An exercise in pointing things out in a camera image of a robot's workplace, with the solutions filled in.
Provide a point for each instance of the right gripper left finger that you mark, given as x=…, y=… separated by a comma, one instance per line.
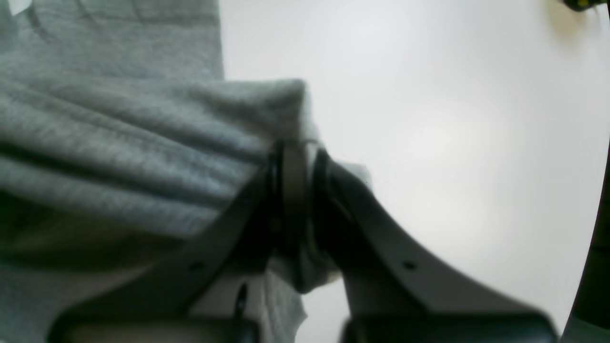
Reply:
x=212, y=290

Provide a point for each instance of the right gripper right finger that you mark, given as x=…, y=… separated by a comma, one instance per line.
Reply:
x=397, y=290

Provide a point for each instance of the light grey printed T-shirt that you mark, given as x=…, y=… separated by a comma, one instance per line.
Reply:
x=120, y=140

